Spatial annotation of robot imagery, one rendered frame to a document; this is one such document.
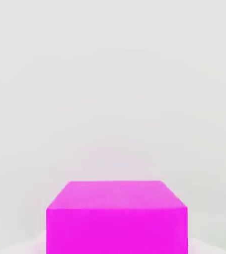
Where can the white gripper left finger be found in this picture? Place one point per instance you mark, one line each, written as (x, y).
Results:
(35, 247)

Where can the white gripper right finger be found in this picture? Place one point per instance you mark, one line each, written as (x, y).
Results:
(198, 249)

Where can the small magenta cube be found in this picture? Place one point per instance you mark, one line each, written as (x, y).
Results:
(116, 228)

